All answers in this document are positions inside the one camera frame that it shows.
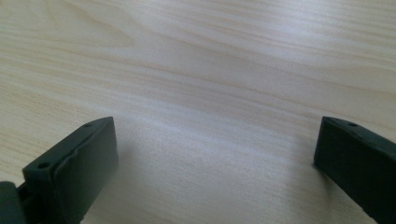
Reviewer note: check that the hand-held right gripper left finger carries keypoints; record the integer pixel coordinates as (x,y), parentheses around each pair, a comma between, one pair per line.
(74,174)

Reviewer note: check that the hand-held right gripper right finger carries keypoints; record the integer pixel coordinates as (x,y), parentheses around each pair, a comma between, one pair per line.
(358,168)

